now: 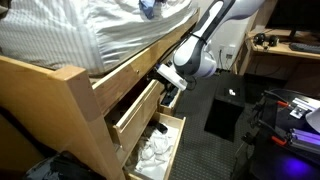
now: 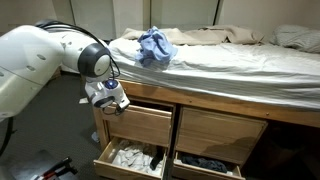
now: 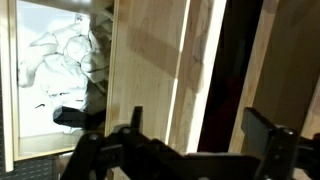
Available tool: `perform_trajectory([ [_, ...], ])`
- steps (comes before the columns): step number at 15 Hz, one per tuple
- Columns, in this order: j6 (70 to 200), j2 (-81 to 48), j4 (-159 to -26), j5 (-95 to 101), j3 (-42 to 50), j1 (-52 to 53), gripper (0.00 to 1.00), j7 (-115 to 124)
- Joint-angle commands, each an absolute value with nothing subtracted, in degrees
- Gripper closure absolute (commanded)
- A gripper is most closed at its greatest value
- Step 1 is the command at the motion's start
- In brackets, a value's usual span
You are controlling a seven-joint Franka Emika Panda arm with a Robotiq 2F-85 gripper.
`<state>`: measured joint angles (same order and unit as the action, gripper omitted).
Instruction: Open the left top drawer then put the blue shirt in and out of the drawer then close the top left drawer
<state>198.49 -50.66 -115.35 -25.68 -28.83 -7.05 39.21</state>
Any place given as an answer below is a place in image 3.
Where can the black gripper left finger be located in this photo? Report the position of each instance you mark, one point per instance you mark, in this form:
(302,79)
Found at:
(133,156)

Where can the white crumpled clothes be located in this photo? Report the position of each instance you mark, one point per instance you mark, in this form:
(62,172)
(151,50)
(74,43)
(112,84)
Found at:
(66,56)

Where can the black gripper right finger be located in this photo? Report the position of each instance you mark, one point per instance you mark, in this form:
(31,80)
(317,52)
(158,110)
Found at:
(283,153)

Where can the small black cloth item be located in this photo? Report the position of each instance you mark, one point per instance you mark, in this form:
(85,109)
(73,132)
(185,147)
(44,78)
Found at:
(73,116)

